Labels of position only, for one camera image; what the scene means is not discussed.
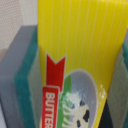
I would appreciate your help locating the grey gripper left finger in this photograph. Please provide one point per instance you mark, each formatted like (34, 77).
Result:
(20, 81)

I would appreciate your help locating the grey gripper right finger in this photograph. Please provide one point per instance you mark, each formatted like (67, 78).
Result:
(117, 99)

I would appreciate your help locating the yellow butter box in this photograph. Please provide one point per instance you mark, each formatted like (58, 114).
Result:
(78, 44)

